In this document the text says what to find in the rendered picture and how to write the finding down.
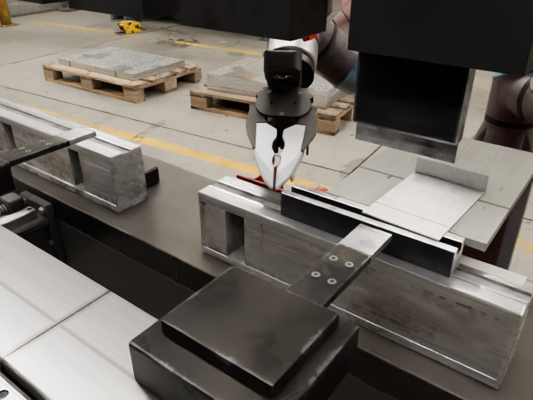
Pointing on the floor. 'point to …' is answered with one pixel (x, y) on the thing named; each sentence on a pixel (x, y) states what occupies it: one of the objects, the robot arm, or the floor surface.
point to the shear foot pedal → (128, 27)
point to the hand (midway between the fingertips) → (274, 175)
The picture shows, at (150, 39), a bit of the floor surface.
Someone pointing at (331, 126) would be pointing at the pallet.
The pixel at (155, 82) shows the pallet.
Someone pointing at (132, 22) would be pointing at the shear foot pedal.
